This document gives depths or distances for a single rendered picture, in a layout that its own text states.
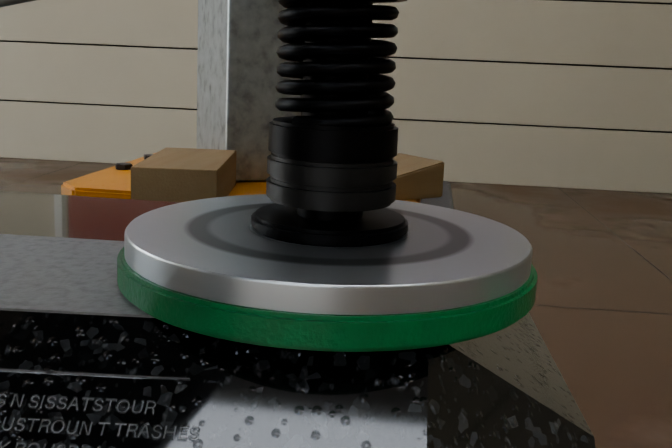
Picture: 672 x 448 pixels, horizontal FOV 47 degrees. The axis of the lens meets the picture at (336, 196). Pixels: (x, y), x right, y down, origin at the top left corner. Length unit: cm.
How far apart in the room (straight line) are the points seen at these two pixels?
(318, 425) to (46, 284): 16
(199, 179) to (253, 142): 24
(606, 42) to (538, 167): 111
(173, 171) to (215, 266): 58
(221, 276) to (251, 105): 81
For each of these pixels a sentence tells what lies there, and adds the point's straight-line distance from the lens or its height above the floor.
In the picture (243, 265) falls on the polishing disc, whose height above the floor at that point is 87.
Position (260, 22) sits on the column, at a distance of 113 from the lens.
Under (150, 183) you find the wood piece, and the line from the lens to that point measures 92.
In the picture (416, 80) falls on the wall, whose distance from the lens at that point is 644.
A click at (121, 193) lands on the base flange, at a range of 106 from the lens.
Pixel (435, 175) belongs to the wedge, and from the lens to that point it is 107.
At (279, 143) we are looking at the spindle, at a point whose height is 92.
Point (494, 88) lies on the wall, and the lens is 648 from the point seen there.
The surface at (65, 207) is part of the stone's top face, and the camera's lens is 61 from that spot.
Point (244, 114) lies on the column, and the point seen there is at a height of 88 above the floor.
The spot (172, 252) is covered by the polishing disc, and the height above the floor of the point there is 87.
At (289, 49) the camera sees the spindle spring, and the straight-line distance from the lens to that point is 39.
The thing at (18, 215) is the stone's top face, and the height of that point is 85.
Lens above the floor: 96
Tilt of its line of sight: 10 degrees down
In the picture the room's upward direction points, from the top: 2 degrees clockwise
